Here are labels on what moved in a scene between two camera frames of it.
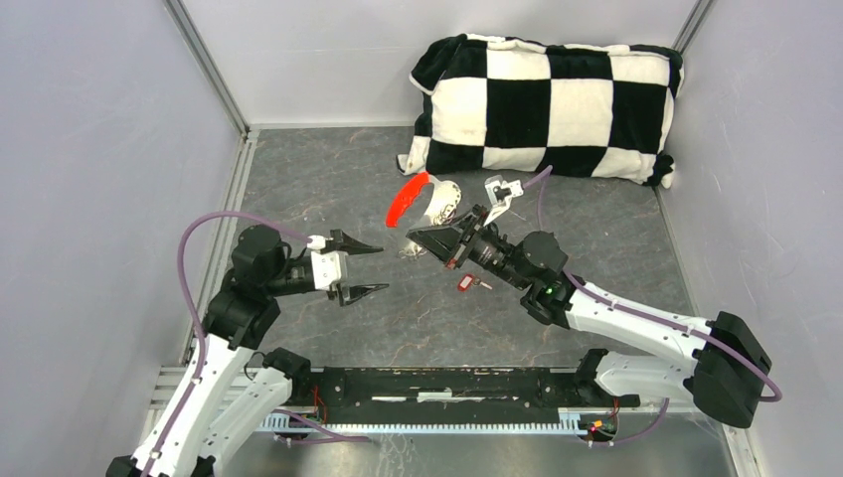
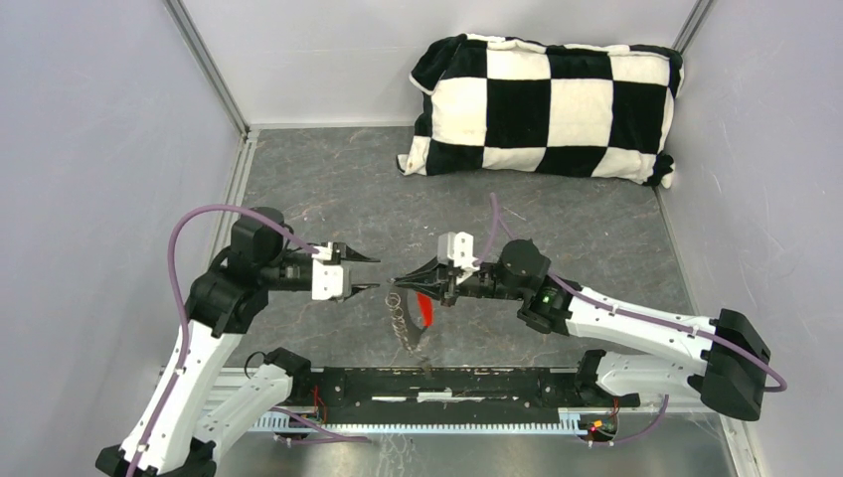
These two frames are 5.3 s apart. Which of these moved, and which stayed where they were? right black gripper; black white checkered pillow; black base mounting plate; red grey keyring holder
Moved: red grey keyring holder; right black gripper
Stayed: black base mounting plate; black white checkered pillow
